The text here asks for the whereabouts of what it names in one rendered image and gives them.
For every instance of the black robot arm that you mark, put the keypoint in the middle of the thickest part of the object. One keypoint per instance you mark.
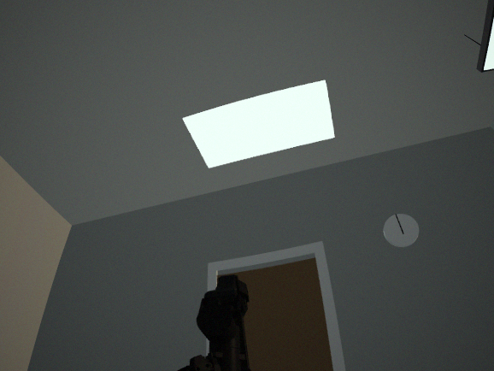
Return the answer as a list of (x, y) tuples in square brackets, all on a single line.
[(220, 319)]

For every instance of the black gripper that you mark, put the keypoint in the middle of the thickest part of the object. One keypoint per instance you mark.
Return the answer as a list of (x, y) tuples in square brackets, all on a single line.
[(229, 359)]

